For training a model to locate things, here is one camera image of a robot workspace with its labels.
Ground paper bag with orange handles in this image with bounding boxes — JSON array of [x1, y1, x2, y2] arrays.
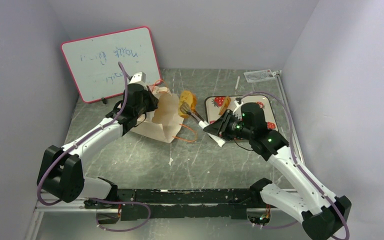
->
[[130, 79, 198, 143]]

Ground yellow fake bread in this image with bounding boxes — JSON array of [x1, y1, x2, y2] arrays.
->
[[178, 90, 197, 119]]

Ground metal serving tongs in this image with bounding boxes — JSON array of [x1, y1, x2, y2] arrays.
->
[[178, 102, 226, 147]]

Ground white card on table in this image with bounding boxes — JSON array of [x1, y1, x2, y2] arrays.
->
[[244, 69, 277, 84]]

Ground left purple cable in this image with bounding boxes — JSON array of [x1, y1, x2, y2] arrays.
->
[[36, 61, 152, 233]]

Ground purple cable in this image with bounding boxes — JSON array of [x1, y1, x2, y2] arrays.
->
[[235, 91, 351, 240], [36, 61, 152, 233]]

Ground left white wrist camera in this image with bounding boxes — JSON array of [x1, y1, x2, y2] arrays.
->
[[129, 71, 147, 89]]

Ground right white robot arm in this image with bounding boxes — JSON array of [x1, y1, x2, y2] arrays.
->
[[203, 102, 352, 240]]

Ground small white stick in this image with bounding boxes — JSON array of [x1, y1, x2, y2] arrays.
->
[[234, 76, 241, 91]]

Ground red framed whiteboard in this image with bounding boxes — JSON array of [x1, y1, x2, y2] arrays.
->
[[60, 26, 161, 103]]

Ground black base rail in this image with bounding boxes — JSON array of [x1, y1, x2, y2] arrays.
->
[[84, 188, 270, 224]]

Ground orange fake bread piece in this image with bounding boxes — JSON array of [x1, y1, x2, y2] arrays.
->
[[219, 96, 231, 116]]

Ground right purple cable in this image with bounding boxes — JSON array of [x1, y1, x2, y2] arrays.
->
[[235, 91, 351, 240]]

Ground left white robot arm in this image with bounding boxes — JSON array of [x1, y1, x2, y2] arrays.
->
[[37, 83, 159, 208]]

